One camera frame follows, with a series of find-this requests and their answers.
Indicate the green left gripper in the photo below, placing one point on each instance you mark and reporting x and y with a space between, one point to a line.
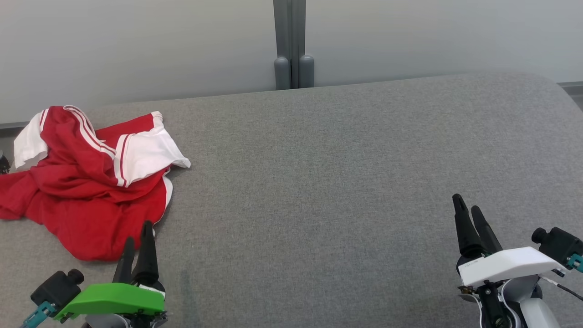
114 298

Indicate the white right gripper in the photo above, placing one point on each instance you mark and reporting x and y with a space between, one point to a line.
510 266

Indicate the red shorts with white trim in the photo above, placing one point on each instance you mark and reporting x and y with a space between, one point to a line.
91 228

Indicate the red jersey with white sleeves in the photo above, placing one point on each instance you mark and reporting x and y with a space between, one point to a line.
73 150

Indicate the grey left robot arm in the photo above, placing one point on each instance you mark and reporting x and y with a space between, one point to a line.
114 321

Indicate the small black floor object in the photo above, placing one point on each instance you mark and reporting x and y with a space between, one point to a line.
3 164

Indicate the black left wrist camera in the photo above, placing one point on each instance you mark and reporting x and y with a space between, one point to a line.
57 289

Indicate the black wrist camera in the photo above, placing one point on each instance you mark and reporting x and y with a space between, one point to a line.
560 243
57 289

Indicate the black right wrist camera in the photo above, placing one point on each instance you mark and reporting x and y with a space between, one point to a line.
560 243

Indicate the grey wall rail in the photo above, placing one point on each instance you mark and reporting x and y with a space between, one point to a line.
13 125
573 91

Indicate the grey double partition post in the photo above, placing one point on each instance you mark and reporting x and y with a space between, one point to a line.
294 45

